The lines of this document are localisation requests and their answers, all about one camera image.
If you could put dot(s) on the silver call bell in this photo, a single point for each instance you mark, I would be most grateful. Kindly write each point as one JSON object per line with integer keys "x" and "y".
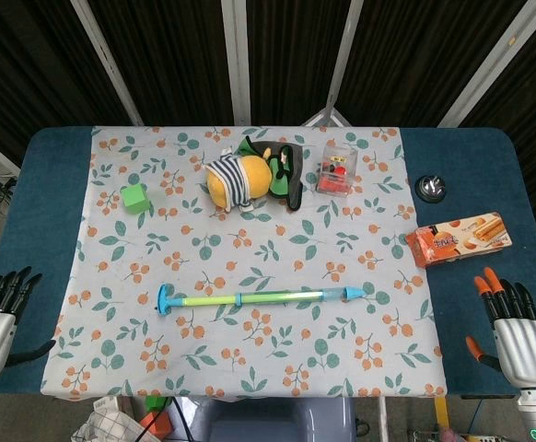
{"x": 430, "y": 188}

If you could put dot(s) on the yellow plush in striped shirt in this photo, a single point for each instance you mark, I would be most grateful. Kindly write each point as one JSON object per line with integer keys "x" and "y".
{"x": 249, "y": 177}

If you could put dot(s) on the small green block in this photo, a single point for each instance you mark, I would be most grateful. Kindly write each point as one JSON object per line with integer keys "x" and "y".
{"x": 156, "y": 403}

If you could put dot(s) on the green foam cube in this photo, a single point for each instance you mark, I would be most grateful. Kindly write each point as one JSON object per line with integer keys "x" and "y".
{"x": 135, "y": 199}

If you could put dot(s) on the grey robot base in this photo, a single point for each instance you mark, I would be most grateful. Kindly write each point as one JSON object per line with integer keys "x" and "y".
{"x": 272, "y": 421}

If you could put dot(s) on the orange-tipped silver right robot hand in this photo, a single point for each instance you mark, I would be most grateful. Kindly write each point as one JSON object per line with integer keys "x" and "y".
{"x": 526, "y": 350}

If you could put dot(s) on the orange block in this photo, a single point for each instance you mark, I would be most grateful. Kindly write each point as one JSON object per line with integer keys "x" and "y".
{"x": 159, "y": 426}

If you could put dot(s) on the orange biscuit box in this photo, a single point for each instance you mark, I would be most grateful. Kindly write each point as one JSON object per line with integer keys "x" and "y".
{"x": 452, "y": 241}

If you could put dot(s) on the white stand with splayed legs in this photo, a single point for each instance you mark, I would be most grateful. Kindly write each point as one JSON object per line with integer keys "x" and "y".
{"x": 341, "y": 55}

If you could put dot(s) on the blue green toy syringe stick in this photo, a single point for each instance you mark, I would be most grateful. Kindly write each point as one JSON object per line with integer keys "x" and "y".
{"x": 272, "y": 297}

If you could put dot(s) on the floral white tablecloth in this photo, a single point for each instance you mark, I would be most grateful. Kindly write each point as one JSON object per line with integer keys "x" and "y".
{"x": 249, "y": 359}

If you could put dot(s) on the clear box with red pieces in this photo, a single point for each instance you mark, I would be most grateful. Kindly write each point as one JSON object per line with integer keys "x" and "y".
{"x": 337, "y": 177}

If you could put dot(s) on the white table leg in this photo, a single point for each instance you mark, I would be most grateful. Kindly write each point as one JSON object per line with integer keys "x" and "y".
{"x": 382, "y": 419}

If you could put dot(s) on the white checkered cloth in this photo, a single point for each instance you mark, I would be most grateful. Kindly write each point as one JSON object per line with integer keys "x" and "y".
{"x": 107, "y": 426}

